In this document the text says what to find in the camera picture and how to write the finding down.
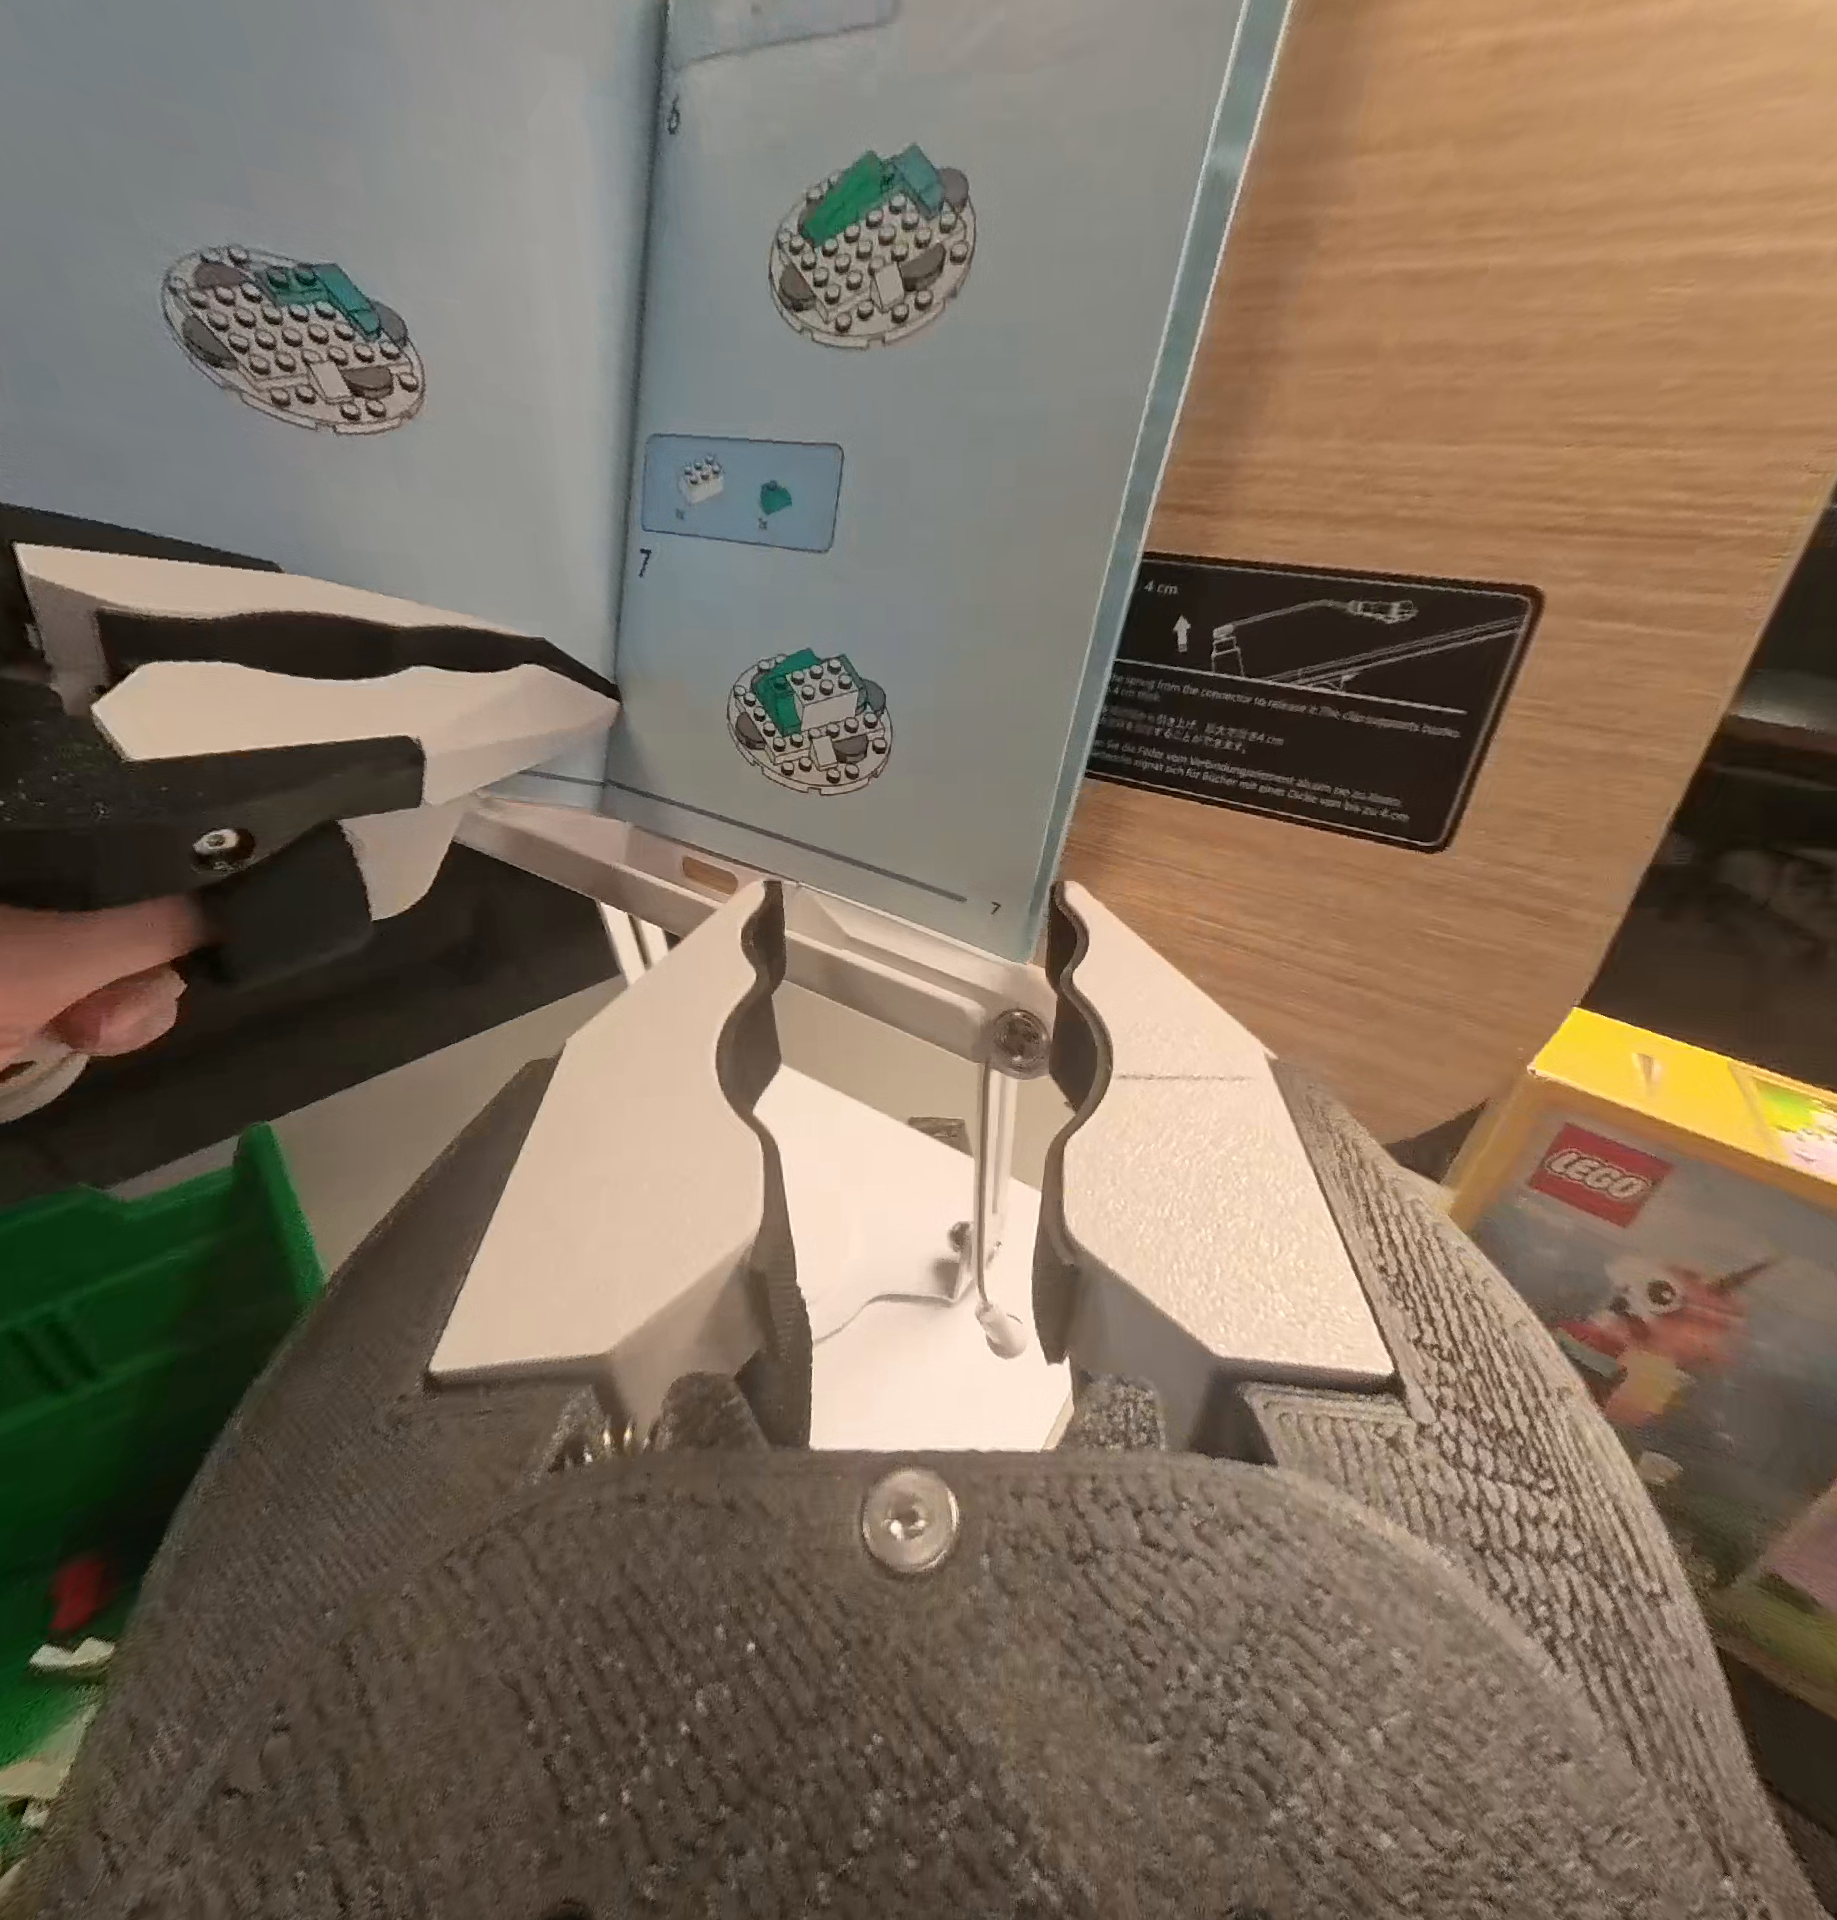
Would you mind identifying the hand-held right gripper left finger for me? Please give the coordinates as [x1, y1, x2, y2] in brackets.
[421, 878, 811, 1401]

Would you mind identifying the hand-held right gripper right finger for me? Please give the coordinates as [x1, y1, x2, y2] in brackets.
[1030, 878, 1409, 1393]

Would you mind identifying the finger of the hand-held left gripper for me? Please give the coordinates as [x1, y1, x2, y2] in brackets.
[90, 662, 625, 924]
[12, 540, 625, 708]

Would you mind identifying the green plastic bin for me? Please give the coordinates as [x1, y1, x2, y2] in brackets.
[0, 1120, 330, 1920]

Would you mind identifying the light blue instruction booklet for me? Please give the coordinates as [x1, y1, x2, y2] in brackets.
[0, 0, 1294, 962]

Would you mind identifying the yellow lego box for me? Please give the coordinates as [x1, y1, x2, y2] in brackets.
[1443, 1005, 1837, 1749]

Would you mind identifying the person's left hand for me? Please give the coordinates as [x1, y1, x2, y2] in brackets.
[0, 890, 231, 1105]

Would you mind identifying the white page holder clip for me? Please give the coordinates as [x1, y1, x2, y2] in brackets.
[856, 1010, 1043, 1363]

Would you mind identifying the black label sticker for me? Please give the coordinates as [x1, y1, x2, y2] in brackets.
[1081, 547, 1544, 857]

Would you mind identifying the wooden book stand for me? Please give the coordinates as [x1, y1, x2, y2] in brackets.
[453, 0, 1837, 1150]

